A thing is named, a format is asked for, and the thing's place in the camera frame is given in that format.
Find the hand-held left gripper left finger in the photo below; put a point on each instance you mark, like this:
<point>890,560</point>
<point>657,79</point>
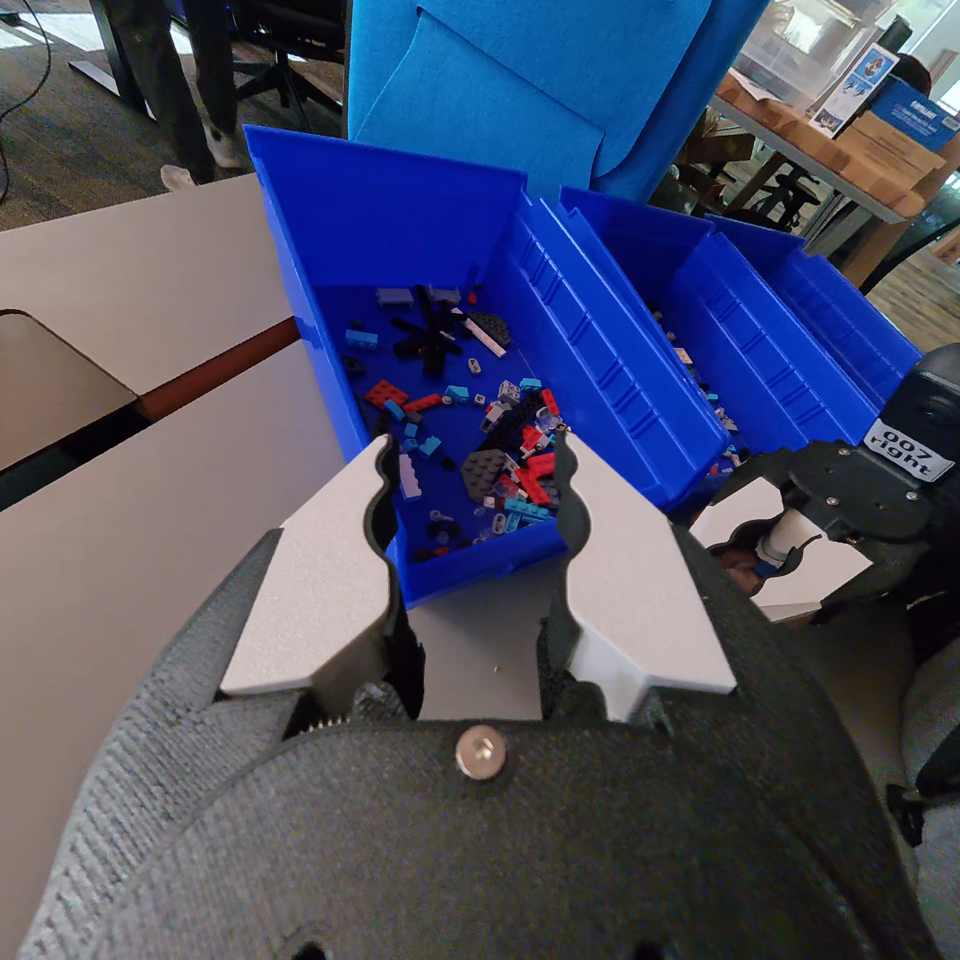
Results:
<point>315,600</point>

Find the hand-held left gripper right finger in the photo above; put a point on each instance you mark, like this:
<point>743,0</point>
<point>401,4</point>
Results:
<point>645,600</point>

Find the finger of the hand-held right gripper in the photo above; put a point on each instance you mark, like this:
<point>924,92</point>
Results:
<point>832,577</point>
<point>739,510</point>

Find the blue plastic bin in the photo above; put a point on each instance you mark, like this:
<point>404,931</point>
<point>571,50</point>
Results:
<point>390,225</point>
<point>750,360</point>
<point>840,322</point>

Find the pile of red black bricks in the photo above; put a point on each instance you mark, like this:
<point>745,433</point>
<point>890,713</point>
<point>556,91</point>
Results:
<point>532,480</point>

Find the pile of pale grey bricks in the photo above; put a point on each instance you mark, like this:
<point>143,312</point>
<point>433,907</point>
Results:
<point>684,354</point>

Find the grey desk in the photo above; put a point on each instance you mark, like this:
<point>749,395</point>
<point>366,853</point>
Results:
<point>150,562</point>

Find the person's right hand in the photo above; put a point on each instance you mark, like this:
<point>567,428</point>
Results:
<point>735,571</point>

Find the black mesh chair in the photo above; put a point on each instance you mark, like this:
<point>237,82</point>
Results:
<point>787,187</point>

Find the blue cardboard box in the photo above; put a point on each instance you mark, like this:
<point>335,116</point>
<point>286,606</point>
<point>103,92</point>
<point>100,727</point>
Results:
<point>911,112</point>

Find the printed leaflet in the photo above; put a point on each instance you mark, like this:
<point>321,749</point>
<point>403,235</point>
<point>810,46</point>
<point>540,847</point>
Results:
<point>855,86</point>

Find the stack of clear storage boxes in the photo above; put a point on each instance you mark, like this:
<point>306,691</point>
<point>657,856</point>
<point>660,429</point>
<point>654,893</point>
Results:
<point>795,45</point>

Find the blue felt bag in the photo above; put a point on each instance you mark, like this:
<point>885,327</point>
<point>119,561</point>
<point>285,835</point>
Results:
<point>487,97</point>

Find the black office chair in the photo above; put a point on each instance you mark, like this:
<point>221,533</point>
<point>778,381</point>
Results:
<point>300,45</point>

